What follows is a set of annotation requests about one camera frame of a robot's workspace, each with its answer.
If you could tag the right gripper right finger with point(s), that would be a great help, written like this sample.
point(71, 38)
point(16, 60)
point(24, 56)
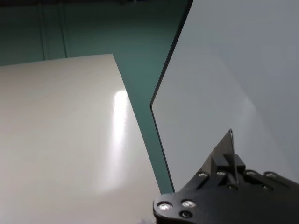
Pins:
point(240, 163)

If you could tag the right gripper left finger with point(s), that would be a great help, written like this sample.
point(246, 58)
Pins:
point(219, 151)

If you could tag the beige rectangular board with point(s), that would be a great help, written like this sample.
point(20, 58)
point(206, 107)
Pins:
point(58, 128)

